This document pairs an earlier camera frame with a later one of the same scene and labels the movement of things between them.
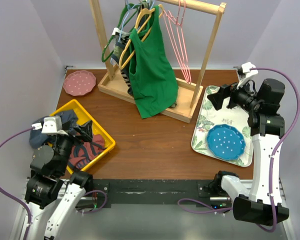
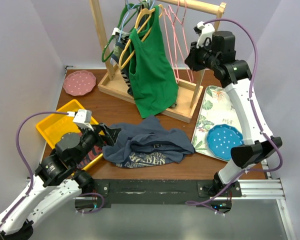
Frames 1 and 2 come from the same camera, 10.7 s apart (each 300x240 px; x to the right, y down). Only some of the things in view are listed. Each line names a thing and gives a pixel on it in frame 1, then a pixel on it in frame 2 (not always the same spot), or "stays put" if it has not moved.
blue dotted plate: (225, 142) stays put
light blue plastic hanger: (152, 1) stays put
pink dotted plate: (79, 83) stays put
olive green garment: (118, 48) stays put
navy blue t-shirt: (44, 128) → (147, 143)
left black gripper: (86, 130) → (101, 139)
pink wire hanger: (177, 29) → (181, 82)
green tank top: (153, 75) stays put
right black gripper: (217, 98) → (193, 54)
